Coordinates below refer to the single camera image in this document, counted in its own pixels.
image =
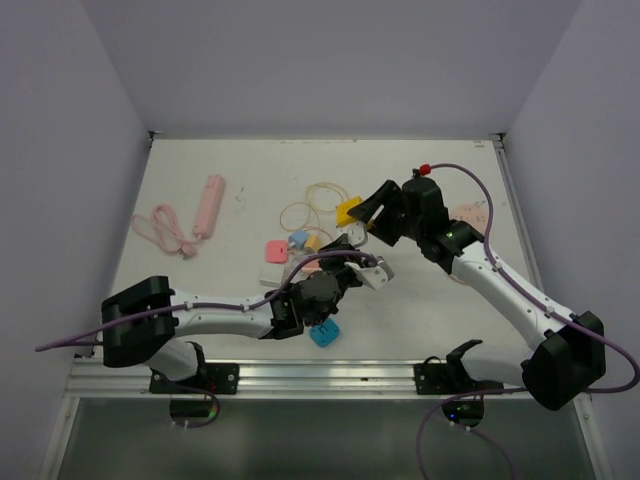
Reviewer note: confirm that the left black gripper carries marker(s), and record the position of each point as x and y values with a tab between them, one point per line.
339	262

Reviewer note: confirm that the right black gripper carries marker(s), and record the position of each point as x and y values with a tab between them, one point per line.
386	193

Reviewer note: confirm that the orange small charger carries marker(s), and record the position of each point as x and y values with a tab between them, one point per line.
311	267

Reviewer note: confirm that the blue plug adapter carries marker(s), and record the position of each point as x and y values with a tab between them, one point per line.
325	334

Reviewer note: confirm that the white plug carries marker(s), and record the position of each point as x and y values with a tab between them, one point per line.
271	275
357	234

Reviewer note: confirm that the yellow cube socket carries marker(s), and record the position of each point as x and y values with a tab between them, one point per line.
343	217

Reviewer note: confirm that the orange yellow charger plug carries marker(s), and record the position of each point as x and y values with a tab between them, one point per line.
313	243

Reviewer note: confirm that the light blue charger plug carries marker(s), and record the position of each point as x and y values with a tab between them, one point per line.
298	239

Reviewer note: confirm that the pink plug adapter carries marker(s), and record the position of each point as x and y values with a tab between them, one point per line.
276	252

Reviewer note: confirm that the round pink power socket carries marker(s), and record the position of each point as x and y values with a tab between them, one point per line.
476	216

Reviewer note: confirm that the pink rectangular power strip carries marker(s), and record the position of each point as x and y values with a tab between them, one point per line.
209	206

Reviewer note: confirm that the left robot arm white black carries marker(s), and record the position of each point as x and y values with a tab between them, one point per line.
151	323

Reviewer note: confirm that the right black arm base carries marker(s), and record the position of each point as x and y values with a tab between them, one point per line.
435	376

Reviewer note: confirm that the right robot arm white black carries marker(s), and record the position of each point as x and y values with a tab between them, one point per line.
561	356

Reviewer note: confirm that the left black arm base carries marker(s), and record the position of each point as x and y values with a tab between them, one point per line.
218	378

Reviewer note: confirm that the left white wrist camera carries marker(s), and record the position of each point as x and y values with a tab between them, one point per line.
374	277

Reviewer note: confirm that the aluminium front rail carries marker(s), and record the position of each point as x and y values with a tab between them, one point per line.
260	379

